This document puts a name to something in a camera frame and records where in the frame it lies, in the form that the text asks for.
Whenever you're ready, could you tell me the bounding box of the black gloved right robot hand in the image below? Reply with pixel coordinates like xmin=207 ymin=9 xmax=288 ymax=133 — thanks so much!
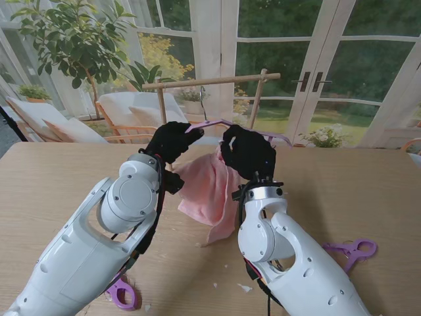
xmin=219 ymin=124 xmax=277 ymax=183

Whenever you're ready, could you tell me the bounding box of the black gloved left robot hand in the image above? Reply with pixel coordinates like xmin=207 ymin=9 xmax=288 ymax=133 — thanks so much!
xmin=143 ymin=120 xmax=205 ymax=165

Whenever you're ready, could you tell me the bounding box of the pink hanger with metal hook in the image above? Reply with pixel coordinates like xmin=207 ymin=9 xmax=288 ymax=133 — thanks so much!
xmin=184 ymin=86 xmax=293 ymax=149

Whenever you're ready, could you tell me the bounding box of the pink square towel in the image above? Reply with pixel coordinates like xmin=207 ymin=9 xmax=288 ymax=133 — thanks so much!
xmin=172 ymin=144 xmax=243 ymax=248

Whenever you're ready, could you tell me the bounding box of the purple plastic clothes peg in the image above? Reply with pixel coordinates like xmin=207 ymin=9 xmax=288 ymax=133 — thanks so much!
xmin=322 ymin=238 xmax=379 ymax=275
xmin=104 ymin=274 xmax=138 ymax=311

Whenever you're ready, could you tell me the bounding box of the wooden tabletop drying rack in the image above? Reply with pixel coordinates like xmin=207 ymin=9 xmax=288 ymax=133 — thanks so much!
xmin=141 ymin=68 xmax=282 ymax=172

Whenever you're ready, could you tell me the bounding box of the printed garden room backdrop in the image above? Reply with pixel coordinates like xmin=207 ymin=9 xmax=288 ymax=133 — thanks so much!
xmin=0 ymin=0 xmax=421 ymax=156

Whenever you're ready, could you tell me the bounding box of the black tripod stand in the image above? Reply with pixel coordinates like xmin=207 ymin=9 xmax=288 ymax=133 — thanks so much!
xmin=0 ymin=104 xmax=28 ymax=143

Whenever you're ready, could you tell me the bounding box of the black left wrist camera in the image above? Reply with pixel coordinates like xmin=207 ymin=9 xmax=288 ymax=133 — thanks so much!
xmin=163 ymin=171 xmax=185 ymax=196

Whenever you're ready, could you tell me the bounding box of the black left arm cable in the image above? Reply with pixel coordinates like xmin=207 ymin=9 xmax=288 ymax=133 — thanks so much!
xmin=110 ymin=154 xmax=167 ymax=276

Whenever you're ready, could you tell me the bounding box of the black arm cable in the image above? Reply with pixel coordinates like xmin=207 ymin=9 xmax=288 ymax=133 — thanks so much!
xmin=238 ymin=187 xmax=287 ymax=316
xmin=110 ymin=154 xmax=167 ymax=276

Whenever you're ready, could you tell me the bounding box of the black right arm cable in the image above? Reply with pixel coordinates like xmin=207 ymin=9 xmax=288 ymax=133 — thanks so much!
xmin=238 ymin=187 xmax=287 ymax=316

